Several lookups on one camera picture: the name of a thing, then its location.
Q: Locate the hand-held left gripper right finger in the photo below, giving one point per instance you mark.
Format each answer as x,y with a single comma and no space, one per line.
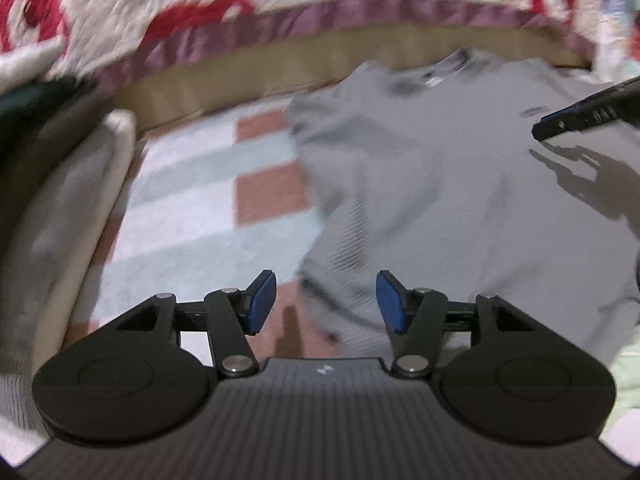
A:
390,300

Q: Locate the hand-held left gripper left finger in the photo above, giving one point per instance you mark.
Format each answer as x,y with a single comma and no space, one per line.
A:
261,300

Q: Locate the beige mattress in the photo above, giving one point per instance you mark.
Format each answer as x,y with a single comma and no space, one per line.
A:
250,75

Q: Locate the light green cloth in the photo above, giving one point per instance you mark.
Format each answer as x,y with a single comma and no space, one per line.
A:
627,375

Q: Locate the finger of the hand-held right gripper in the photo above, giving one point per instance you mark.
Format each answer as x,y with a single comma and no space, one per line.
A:
580,115

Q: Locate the white fluffy cloth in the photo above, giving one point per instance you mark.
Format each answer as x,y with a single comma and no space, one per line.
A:
27,67

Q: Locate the checkered pastel blanket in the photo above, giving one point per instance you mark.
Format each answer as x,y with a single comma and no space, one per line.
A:
200,210

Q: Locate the grey knit shirt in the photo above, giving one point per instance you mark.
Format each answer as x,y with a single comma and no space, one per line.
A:
425,185

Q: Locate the dark green cloth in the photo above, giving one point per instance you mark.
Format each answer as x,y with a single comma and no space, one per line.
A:
25,105

